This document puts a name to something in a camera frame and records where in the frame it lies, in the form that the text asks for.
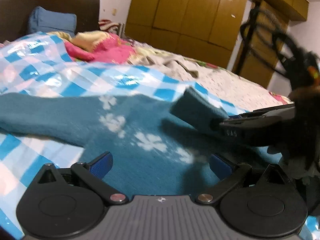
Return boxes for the teal knitted sweater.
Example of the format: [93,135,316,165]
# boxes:
[1,88,281,196]

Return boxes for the white floral bed sheet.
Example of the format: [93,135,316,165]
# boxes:
[124,38,291,112]

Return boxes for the brown wooden wardrobe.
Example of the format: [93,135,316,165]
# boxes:
[125,0,309,87]

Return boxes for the blue checkered plastic sheet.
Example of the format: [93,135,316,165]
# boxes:
[1,33,319,239]

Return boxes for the pink floral quilt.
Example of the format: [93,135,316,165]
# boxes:
[49,31,136,64]

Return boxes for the red white striped cloth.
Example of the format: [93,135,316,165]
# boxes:
[98,19,125,38]

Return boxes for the blue pillow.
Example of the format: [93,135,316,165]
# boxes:
[27,6,77,37]

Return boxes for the dark wooden headboard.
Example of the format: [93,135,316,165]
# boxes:
[1,0,100,42]

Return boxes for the black cables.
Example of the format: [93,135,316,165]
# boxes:
[235,6,320,91]

